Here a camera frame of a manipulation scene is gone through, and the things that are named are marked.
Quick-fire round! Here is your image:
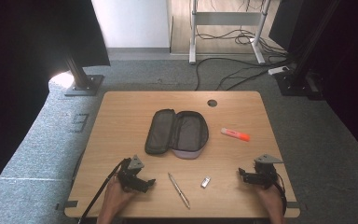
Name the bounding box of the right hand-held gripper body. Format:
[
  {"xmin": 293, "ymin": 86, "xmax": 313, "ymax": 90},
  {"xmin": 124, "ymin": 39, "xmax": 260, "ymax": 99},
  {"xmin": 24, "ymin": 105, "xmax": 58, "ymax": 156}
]
[{"xmin": 254, "ymin": 153, "xmax": 284, "ymax": 190}]

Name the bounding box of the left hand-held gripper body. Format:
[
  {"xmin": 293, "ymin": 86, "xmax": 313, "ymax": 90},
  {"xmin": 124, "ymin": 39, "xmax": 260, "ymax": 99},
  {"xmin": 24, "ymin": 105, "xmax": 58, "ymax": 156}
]
[{"xmin": 117, "ymin": 154, "xmax": 147, "ymax": 192}]

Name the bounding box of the orange highlighter marker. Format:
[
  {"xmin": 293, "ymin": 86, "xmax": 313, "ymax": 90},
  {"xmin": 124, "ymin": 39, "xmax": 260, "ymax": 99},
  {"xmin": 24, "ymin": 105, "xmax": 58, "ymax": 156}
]
[{"xmin": 220, "ymin": 127, "xmax": 251, "ymax": 143}]

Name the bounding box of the small silver flash drive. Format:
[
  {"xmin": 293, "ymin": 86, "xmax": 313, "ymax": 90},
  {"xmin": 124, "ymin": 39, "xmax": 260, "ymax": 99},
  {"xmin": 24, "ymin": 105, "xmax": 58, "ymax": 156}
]
[{"xmin": 200, "ymin": 175, "xmax": 213, "ymax": 189}]

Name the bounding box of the grey pencil case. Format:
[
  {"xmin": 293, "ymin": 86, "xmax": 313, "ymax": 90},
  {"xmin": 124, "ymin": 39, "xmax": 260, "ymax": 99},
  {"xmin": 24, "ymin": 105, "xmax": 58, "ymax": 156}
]
[{"xmin": 144, "ymin": 108, "xmax": 210, "ymax": 161}]

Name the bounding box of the person's left hand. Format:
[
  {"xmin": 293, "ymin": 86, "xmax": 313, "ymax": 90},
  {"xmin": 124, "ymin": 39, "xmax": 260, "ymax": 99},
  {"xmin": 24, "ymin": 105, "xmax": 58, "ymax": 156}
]
[{"xmin": 96, "ymin": 178, "xmax": 138, "ymax": 224}]

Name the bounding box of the person's right hand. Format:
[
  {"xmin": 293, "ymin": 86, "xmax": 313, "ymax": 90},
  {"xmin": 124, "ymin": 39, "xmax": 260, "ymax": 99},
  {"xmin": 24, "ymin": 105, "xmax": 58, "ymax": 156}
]
[{"xmin": 255, "ymin": 183, "xmax": 288, "ymax": 224}]

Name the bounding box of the silver ballpoint pen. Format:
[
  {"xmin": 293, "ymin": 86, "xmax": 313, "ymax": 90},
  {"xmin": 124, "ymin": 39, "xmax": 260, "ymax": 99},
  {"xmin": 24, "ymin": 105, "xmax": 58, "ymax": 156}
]
[{"xmin": 167, "ymin": 172, "xmax": 191, "ymax": 210}]

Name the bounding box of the grey tape strip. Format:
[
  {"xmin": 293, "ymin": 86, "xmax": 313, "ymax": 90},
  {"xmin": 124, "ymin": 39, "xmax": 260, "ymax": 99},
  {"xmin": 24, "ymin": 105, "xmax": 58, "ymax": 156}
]
[
  {"xmin": 285, "ymin": 201, "xmax": 306, "ymax": 210},
  {"xmin": 54, "ymin": 200, "xmax": 79, "ymax": 211}
]

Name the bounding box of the black metal stand with base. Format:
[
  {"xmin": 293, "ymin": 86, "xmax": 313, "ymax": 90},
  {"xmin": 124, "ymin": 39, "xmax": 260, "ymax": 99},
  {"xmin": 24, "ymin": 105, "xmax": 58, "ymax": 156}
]
[
  {"xmin": 62, "ymin": 53, "xmax": 105, "ymax": 97},
  {"xmin": 274, "ymin": 0, "xmax": 343, "ymax": 98}
]

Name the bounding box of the white power strip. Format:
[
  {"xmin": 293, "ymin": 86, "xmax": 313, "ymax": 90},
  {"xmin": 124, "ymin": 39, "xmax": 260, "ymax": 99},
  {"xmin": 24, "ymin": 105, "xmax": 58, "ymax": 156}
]
[{"xmin": 267, "ymin": 65, "xmax": 291, "ymax": 77}]

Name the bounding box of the black curtain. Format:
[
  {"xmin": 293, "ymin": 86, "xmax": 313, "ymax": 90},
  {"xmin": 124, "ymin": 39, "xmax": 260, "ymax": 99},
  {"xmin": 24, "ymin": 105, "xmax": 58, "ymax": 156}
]
[
  {"xmin": 321, "ymin": 0, "xmax": 358, "ymax": 166},
  {"xmin": 0, "ymin": 0, "xmax": 112, "ymax": 207}
]

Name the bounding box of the black flat panel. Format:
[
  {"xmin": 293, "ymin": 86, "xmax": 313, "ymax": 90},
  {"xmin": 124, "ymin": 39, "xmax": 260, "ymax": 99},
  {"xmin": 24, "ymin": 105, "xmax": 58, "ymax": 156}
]
[{"xmin": 268, "ymin": 0, "xmax": 307, "ymax": 53}]

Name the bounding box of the white panel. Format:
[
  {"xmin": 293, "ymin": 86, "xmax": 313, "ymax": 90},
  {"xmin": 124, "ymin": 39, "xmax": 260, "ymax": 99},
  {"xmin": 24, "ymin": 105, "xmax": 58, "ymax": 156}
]
[{"xmin": 90, "ymin": 0, "xmax": 172, "ymax": 49}]

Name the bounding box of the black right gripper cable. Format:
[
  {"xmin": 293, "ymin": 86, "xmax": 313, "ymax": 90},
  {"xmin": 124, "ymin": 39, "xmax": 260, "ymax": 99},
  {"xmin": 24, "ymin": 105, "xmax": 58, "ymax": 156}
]
[{"xmin": 274, "ymin": 172, "xmax": 289, "ymax": 217}]

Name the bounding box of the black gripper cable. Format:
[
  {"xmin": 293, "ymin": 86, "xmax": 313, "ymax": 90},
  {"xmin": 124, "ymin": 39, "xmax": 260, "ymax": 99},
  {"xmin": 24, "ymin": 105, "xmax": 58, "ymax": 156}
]
[
  {"xmin": 77, "ymin": 158, "xmax": 131, "ymax": 224},
  {"xmin": 274, "ymin": 172, "xmax": 289, "ymax": 217}
]

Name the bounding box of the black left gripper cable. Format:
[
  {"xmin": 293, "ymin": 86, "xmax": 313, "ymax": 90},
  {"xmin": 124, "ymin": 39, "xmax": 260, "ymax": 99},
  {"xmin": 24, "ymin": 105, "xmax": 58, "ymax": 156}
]
[{"xmin": 77, "ymin": 158, "xmax": 131, "ymax": 224}]

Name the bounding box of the black floor cable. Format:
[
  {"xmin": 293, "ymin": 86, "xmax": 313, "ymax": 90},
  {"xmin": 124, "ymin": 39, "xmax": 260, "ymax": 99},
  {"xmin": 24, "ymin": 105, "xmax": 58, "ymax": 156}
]
[{"xmin": 194, "ymin": 56, "xmax": 293, "ymax": 92}]

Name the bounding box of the tangle of black cables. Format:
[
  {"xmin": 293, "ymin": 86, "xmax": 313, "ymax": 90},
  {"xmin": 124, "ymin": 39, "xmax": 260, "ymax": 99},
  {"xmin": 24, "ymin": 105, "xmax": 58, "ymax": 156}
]
[{"xmin": 196, "ymin": 28, "xmax": 290, "ymax": 58}]

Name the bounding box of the white metal desk frame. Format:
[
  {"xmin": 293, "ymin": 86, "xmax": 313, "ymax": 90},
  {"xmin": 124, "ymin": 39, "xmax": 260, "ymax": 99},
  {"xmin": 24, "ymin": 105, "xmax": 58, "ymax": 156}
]
[{"xmin": 188, "ymin": 0, "xmax": 273, "ymax": 65}]

